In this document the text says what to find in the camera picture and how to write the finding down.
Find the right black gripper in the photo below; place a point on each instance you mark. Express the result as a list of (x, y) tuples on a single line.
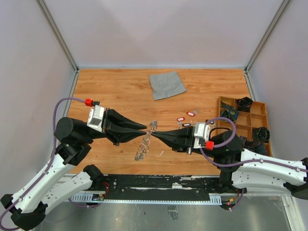
[(178, 144)]

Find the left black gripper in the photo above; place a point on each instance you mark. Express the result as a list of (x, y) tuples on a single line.
[(112, 119)]

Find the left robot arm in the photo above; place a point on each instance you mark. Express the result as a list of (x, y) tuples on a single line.
[(30, 205)]

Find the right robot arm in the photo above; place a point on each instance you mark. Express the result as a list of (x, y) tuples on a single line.
[(240, 168)]

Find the dark brown key tag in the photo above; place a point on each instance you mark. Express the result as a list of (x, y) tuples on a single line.
[(186, 125)]

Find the red key tag upper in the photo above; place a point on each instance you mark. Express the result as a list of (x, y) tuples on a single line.
[(192, 113)]

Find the grey cloth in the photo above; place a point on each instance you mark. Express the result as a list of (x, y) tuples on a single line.
[(166, 85)]

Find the rolled black tie top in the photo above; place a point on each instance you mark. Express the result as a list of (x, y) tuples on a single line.
[(244, 104)]

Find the wooden compartment tray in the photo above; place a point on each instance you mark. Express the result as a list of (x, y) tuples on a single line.
[(248, 121)]

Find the rolled dark tie right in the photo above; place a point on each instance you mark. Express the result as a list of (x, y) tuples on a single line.
[(261, 134)]

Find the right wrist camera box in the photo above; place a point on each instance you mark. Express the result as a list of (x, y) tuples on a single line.
[(201, 135)]

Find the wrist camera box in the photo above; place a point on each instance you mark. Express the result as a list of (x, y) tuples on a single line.
[(201, 135), (95, 119)]

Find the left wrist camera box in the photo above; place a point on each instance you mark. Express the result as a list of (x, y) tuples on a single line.
[(95, 119)]

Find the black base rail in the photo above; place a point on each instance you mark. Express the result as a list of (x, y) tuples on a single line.
[(160, 187)]

